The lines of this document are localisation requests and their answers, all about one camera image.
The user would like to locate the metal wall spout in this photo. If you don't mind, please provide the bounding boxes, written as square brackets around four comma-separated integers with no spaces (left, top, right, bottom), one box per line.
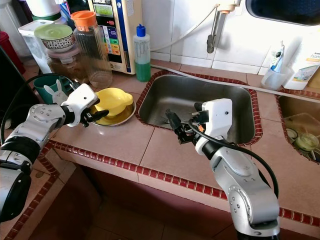
[206,0,251,54]

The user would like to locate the small green glass bowl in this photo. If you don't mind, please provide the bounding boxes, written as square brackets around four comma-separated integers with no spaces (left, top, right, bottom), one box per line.
[295,132,320,154]

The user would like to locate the white plastic container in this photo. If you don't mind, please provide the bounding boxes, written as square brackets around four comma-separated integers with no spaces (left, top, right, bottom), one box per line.
[17,20,51,75]

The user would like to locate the green soap bottle blue cap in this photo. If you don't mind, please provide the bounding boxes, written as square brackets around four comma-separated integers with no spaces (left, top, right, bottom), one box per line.
[133,24,152,83]

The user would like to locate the stainless steel bowl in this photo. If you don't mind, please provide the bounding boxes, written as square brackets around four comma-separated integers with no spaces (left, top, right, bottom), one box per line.
[92,97,137,127]

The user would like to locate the clear pitcher orange lid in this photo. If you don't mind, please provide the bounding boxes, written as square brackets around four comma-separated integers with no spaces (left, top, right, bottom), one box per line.
[71,10,113,90]

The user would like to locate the red flask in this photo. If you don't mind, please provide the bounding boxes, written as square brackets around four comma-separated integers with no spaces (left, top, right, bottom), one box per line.
[0,31,27,68]

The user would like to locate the glass jar brown contents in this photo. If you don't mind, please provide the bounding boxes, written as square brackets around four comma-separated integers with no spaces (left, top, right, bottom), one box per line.
[46,47,86,83]

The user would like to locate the patterned bowl green lid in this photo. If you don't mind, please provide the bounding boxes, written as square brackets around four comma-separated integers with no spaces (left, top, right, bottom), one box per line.
[33,23,76,52]

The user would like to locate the dark hanging pan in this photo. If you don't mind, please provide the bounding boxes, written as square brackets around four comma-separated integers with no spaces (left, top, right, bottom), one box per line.
[246,0,320,27]

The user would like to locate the steel cutlery piece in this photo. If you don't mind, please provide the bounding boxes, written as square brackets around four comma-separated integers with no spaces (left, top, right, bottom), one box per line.
[154,114,168,127]

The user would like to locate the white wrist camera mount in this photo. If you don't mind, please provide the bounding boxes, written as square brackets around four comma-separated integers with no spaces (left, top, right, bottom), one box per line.
[61,83,100,127]
[195,98,233,156]

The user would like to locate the white bunny figure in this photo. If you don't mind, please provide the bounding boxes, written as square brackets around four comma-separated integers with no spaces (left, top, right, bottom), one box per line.
[44,79,68,105]

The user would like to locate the white blue toothbrush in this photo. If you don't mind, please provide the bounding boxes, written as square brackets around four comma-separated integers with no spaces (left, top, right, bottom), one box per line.
[270,41,286,73]

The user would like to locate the yellow plastic bowl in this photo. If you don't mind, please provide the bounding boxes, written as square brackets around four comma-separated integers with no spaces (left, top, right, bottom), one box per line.
[94,87,135,118]

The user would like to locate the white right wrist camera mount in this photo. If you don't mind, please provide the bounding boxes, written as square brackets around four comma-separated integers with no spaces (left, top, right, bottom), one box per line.
[195,98,233,156]

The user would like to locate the teal ceramic mug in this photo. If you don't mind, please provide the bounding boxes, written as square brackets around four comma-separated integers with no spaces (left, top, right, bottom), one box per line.
[34,75,76,105]

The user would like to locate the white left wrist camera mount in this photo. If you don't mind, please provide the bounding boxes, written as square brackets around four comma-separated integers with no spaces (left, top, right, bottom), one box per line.
[61,83,100,127]

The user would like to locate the white flexible hose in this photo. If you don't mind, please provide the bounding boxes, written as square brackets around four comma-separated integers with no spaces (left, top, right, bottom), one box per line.
[150,7,221,53]

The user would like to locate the clear plastic cup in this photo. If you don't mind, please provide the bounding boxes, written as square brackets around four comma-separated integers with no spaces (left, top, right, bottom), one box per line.
[261,65,293,91]

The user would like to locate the black kettle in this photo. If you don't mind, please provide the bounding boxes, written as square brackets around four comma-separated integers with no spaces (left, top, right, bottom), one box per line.
[0,47,31,126]

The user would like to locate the white detergent bottle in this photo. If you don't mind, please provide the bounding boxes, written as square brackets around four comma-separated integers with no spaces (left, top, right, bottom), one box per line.
[282,37,320,91]

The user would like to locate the red tiled kitchen counter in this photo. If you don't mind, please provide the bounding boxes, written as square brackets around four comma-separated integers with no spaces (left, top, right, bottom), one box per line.
[0,60,320,240]

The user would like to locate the white pot green base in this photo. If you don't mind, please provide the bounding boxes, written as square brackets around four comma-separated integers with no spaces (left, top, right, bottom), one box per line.
[25,0,61,22]

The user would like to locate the beige water ionizer appliance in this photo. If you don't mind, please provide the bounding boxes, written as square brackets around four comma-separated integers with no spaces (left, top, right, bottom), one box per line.
[87,0,143,75]

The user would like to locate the stainless steel sink basin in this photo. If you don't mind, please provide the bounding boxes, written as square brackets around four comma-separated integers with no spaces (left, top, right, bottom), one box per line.
[134,70,265,147]
[275,92,320,163]

